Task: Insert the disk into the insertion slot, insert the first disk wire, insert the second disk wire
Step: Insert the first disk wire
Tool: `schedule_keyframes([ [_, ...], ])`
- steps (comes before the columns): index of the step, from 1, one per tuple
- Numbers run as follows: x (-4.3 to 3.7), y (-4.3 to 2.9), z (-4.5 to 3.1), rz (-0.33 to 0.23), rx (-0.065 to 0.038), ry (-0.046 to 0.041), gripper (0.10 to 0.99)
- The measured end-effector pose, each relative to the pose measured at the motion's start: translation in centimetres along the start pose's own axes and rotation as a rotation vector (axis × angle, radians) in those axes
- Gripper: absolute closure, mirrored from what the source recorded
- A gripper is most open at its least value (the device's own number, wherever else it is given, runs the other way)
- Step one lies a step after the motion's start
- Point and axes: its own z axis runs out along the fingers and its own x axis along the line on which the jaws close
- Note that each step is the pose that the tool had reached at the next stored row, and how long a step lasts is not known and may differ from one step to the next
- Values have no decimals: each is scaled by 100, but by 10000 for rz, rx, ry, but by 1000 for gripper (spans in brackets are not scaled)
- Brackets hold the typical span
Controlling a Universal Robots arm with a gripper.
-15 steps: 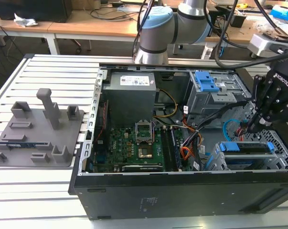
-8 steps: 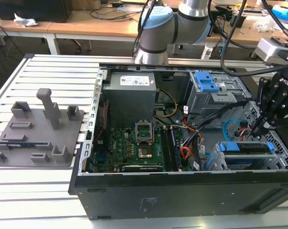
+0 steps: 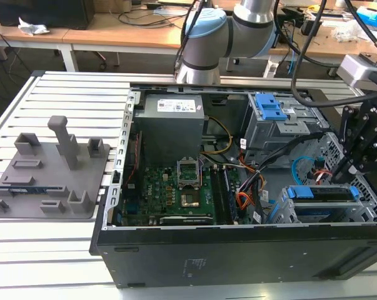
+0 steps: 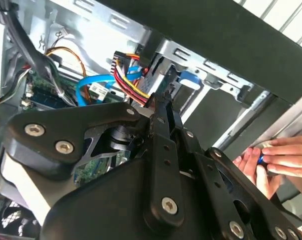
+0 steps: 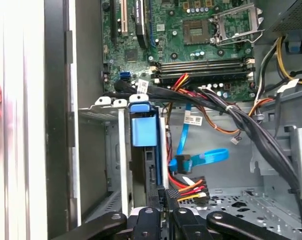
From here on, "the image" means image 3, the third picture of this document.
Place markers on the black RAM slot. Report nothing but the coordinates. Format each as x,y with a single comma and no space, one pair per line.
219,193

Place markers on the blue tissue box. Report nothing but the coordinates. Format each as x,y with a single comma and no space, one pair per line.
368,17

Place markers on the large black box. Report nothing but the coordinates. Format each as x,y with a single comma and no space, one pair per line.
44,12

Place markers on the white plastic bag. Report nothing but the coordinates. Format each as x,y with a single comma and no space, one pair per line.
347,31

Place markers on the hard disk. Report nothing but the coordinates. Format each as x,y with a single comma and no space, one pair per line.
329,191

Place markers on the grey metal drive cage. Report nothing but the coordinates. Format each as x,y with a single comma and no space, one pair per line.
269,134

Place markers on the small black box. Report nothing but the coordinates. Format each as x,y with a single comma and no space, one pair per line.
307,28

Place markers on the green motherboard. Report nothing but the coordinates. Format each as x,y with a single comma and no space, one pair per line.
157,193

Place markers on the RAM stick in slot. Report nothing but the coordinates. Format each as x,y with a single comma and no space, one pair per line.
231,197

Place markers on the black PC case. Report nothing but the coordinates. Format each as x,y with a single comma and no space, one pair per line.
238,259

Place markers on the grey power supply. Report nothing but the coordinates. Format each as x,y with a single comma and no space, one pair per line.
169,131

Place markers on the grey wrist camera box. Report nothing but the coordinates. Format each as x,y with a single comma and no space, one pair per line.
354,70

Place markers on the black graphics card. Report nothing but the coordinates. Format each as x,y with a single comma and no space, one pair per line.
186,220

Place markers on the crumpled white paper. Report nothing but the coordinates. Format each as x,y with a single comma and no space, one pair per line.
32,28

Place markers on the perforated metal disk bay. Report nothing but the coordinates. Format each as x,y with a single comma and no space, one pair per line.
285,212

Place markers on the blue green RAM stick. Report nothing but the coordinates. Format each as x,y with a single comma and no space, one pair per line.
28,189

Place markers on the CPU socket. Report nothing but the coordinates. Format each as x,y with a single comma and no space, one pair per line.
190,200

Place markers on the blue drive latch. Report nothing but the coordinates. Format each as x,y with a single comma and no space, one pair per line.
271,107

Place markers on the wooden desk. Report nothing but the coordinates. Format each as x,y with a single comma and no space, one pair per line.
97,36
329,47

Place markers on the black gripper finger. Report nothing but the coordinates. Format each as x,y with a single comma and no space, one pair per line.
369,143
347,131

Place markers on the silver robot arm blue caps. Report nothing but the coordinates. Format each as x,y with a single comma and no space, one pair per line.
204,47

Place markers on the grey parts rack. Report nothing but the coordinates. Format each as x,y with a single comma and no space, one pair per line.
50,187

